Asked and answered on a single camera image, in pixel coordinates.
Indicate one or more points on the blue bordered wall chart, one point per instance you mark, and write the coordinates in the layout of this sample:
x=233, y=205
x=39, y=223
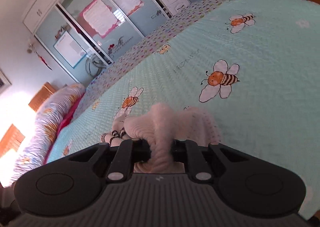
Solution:
x=70, y=48

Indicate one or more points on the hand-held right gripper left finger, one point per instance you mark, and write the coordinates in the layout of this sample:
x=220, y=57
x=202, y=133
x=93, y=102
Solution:
x=142, y=153

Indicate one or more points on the floral rolled duvet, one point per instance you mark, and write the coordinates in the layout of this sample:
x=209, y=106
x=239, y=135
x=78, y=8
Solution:
x=50, y=122

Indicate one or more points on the wall lamp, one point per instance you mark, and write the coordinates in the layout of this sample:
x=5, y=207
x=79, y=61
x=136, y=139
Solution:
x=31, y=47

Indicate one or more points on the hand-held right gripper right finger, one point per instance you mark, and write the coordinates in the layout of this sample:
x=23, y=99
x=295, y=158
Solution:
x=178, y=153

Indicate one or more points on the red hanging knot ornament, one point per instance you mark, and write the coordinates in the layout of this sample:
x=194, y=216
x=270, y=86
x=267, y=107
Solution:
x=43, y=60

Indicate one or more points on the white black-striped knit sweater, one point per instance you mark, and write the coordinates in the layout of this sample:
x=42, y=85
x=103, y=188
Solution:
x=160, y=122

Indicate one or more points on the wooden headboard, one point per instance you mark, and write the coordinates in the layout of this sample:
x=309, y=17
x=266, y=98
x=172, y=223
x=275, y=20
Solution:
x=41, y=97

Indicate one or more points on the heart print bed sheet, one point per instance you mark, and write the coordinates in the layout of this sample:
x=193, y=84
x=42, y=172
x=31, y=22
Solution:
x=150, y=42

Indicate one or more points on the sliding door wardrobe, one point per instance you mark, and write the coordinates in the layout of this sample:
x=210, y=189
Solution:
x=150, y=17

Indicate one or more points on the pink bordered poster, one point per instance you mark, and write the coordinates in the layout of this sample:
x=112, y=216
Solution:
x=100, y=17

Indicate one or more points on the mint bee print bedspread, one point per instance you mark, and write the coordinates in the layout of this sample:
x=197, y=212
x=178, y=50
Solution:
x=250, y=117

